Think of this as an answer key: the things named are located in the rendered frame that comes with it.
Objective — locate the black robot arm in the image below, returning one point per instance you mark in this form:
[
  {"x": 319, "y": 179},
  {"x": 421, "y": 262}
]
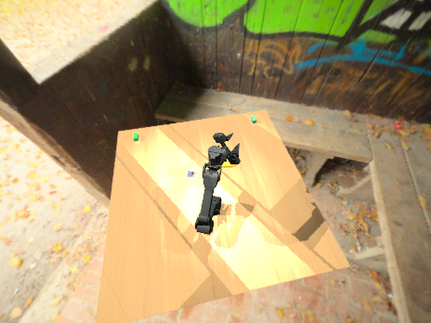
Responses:
[{"x": 211, "y": 205}]

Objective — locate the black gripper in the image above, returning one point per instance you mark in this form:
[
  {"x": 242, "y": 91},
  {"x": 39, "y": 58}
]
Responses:
[{"x": 226, "y": 154}]

